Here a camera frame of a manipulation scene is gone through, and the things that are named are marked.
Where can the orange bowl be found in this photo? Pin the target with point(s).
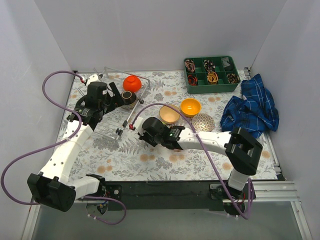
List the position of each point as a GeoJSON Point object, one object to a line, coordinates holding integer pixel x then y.
{"type": "Point", "coordinates": [132, 84]}

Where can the brown white patterned bowl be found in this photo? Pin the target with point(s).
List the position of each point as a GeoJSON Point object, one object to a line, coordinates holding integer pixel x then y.
{"type": "Point", "coordinates": [203, 122]}

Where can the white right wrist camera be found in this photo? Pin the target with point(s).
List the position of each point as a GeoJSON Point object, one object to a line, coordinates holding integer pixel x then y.
{"type": "Point", "coordinates": [137, 124]}

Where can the beige bowl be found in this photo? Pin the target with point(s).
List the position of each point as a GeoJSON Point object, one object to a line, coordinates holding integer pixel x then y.
{"type": "Point", "coordinates": [168, 115]}

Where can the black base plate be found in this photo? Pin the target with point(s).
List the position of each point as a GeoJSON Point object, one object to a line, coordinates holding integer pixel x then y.
{"type": "Point", "coordinates": [170, 195]}

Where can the black patterned bowl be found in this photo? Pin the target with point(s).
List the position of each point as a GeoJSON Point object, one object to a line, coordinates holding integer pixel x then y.
{"type": "Point", "coordinates": [130, 99]}

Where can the yellow bowl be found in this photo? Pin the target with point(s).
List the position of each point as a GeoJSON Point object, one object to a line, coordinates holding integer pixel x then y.
{"type": "Point", "coordinates": [190, 107]}

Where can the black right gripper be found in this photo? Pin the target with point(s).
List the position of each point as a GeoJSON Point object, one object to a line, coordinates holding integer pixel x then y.
{"type": "Point", "coordinates": [145, 138]}

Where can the floral table mat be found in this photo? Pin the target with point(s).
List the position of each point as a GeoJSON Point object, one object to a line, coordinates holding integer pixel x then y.
{"type": "Point", "coordinates": [135, 160]}

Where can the green compartment tray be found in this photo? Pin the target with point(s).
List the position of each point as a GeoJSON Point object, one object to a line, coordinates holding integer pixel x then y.
{"type": "Point", "coordinates": [210, 74]}

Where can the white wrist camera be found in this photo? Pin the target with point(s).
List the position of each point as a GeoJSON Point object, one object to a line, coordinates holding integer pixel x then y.
{"type": "Point", "coordinates": [137, 124]}
{"type": "Point", "coordinates": [93, 78]}

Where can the metal wire dish rack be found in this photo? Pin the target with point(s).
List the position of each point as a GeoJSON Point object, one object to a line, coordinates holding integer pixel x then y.
{"type": "Point", "coordinates": [115, 122]}

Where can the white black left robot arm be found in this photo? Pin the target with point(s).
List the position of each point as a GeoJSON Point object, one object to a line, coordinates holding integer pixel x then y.
{"type": "Point", "coordinates": [51, 186]}

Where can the blue plaid cloth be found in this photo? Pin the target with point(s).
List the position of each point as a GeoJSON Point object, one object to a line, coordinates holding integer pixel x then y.
{"type": "Point", "coordinates": [255, 111]}

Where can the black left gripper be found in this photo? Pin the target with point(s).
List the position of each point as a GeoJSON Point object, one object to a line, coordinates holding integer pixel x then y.
{"type": "Point", "coordinates": [115, 94]}

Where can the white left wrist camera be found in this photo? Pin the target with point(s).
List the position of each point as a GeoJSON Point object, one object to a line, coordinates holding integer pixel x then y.
{"type": "Point", "coordinates": [93, 78]}

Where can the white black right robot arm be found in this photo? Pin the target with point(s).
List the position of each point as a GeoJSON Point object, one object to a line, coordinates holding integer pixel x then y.
{"type": "Point", "coordinates": [241, 148]}

